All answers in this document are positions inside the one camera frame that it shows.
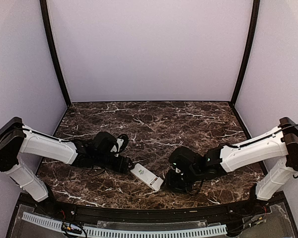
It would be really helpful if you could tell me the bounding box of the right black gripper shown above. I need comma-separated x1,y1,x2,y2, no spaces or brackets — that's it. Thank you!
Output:
160,167,201,193

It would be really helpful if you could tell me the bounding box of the right black frame post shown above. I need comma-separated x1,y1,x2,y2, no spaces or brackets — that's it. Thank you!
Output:
230,0,260,107

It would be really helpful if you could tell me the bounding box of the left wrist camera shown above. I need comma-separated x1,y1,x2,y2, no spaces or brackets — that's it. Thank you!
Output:
110,134,129,157

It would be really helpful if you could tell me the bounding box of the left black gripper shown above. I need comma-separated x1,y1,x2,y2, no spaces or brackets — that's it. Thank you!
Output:
93,153,135,174

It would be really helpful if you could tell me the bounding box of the white remote control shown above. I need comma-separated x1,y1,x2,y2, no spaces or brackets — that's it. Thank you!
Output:
130,163,163,191

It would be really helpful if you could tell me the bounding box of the white slotted cable duct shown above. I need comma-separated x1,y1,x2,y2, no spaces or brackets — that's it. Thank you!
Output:
22,212,227,238

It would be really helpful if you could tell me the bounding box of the black front rail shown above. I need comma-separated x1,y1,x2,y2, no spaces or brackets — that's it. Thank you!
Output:
35,200,268,224

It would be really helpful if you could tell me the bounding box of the black frame post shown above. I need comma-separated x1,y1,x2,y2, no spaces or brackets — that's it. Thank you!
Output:
39,0,72,107
230,0,260,107

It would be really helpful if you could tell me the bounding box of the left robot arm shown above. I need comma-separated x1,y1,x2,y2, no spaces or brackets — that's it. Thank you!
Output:
0,117,135,216

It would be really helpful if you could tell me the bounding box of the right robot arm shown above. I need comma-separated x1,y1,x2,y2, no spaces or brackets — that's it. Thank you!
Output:
162,117,298,215

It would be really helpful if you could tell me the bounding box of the left black frame post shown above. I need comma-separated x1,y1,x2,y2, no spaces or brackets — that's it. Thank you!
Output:
39,0,72,107

